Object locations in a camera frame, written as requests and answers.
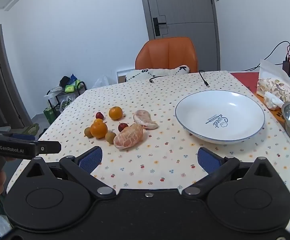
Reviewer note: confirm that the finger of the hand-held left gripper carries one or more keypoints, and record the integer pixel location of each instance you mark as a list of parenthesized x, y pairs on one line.
[(50, 147), (25, 137)]

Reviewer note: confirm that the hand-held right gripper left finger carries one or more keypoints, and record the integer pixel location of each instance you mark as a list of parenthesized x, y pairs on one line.
[(92, 158)]

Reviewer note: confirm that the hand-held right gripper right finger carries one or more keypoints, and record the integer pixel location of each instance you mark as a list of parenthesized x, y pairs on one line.
[(208, 160)]

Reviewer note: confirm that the large orange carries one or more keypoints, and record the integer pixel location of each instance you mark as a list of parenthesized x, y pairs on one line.
[(98, 130), (115, 112)]

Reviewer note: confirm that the white plate with blue rim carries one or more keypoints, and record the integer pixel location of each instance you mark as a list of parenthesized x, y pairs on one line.
[(222, 110)]

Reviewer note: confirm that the green bag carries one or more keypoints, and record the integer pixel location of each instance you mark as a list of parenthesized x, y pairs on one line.
[(50, 115)]

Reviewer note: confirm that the small orange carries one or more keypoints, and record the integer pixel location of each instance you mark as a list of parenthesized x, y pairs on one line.
[(98, 121)]

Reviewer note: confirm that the small red fruit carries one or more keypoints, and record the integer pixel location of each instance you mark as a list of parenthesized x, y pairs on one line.
[(123, 126), (99, 115)]

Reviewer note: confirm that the black metal shelf rack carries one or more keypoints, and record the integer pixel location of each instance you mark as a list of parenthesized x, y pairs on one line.
[(60, 97)]

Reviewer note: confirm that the green packets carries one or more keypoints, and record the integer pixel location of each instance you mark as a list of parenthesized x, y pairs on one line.
[(71, 87)]

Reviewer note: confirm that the peeled citrus piece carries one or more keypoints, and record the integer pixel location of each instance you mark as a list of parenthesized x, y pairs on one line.
[(143, 118)]

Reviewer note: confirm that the black bag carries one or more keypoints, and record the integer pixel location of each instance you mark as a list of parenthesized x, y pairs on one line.
[(64, 80)]

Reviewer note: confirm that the white plastic bag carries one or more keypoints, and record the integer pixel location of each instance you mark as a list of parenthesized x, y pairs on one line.
[(101, 82)]

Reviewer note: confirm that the orange paw print mat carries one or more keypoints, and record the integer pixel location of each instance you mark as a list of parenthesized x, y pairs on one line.
[(261, 100)]

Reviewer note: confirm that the white framed board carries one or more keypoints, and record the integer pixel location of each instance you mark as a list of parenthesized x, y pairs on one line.
[(121, 76)]

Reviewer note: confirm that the red table mat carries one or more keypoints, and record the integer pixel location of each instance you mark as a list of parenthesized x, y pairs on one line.
[(247, 78)]

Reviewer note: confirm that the leaf patterned bag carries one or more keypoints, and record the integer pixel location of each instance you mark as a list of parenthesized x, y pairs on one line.
[(274, 90)]

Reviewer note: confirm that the white pillow with black stitching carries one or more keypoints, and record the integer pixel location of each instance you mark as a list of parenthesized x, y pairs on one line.
[(160, 72)]

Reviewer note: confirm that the orange leather chair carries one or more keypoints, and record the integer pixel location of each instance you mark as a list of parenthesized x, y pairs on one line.
[(167, 52)]

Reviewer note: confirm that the black charger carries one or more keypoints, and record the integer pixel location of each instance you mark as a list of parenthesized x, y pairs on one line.
[(287, 67)]

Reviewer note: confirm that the grey door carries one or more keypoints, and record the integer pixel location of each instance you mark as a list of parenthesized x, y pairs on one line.
[(184, 5)]

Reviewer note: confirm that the dark doorway frame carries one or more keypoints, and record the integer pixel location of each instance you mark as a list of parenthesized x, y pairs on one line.
[(5, 80)]

